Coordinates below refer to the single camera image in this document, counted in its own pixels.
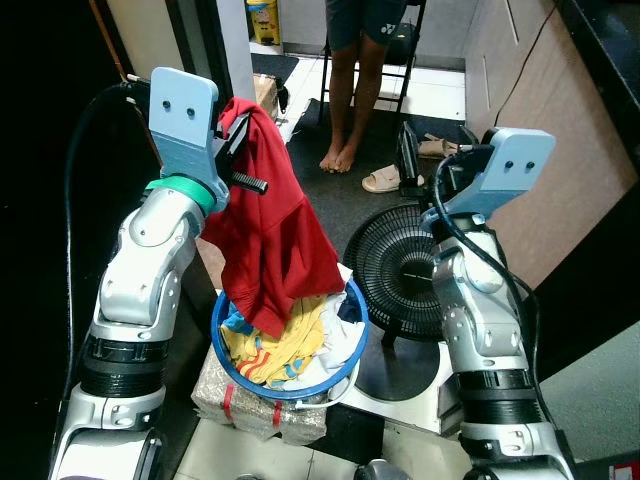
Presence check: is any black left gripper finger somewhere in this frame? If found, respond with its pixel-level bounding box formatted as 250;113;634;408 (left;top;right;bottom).
214;107;254;150

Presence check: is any red garment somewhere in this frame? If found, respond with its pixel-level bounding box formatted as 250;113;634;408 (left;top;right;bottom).
200;97;347;340

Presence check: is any beige slipper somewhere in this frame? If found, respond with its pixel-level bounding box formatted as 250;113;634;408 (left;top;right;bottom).
362;168;404;195
418;135;462;160

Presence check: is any brown cardboard box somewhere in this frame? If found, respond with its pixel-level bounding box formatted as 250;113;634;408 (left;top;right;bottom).
253;75;292;122

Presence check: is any barefoot person in shorts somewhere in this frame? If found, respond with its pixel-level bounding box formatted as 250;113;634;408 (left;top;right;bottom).
325;0;409;175

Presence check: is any light wood cabinet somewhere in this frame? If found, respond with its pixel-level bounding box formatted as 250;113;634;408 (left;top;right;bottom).
465;0;640;293

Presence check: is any black chair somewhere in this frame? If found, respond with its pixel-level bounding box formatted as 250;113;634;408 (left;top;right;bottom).
318;0;427;127

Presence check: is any yellow container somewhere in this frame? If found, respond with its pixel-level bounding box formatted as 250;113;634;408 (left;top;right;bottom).
247;0;285;47

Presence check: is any black floor fan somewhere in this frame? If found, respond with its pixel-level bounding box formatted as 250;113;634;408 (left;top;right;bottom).
343;203;453;347

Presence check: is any yellow garment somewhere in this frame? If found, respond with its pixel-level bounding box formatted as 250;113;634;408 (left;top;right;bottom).
220;295;332;389

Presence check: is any white garment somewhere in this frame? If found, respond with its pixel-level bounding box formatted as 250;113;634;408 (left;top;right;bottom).
300;288;364;387

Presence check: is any white fan base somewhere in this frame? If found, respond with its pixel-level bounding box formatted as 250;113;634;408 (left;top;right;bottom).
335;335;467;437

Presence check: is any blue round laundry basket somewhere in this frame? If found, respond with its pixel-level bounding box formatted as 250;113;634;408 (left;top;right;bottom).
212;278;370;402

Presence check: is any light blue left wrist camera mount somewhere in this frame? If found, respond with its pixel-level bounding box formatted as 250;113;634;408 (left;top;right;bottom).
148;67;229;211

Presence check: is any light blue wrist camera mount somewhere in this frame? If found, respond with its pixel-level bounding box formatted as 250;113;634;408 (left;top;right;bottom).
148;67;229;211
425;127;557;226

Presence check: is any light blue right wrist camera mount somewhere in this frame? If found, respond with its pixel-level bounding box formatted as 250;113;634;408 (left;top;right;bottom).
425;127;557;226

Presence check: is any thin black wire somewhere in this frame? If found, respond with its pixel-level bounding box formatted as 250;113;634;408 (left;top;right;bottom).
494;0;557;128

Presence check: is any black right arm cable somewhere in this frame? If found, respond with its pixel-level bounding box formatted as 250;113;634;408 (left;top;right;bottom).
425;150;548;403

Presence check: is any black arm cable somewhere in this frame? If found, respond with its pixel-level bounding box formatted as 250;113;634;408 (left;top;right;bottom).
425;150;548;403
60;82;153;336

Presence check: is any wooden broom handle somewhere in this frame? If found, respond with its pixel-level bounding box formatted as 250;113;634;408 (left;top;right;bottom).
87;0;133;83

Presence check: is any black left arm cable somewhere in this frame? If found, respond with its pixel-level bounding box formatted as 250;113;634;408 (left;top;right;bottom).
60;82;153;336

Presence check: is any wrapped parcel with red straps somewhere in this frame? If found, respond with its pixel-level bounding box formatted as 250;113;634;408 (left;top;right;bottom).
190;345;337;447

